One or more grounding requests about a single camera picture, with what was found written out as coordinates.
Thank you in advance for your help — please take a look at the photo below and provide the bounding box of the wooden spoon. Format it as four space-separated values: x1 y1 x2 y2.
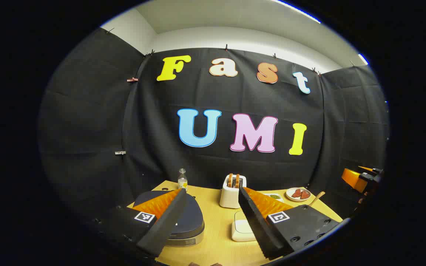
308 191 325 207

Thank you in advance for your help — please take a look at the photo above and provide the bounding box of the black backdrop cloth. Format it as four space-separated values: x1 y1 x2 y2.
38 28 389 222

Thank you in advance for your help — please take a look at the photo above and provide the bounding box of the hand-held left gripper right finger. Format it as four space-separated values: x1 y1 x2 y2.
238 187 341 260

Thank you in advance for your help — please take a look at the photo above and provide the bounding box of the silver black rice cooker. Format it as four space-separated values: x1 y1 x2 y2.
133 190 205 247

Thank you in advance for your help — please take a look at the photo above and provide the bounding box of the small glass bottle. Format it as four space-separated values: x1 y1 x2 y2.
178 168 188 192

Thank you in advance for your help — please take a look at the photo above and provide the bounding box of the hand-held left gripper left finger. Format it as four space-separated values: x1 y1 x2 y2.
97 188 187 258

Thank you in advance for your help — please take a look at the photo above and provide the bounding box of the white round plate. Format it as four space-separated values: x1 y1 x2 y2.
285 187 311 202

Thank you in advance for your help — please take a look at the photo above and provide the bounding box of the white toaster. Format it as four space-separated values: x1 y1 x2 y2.
219 174 247 209

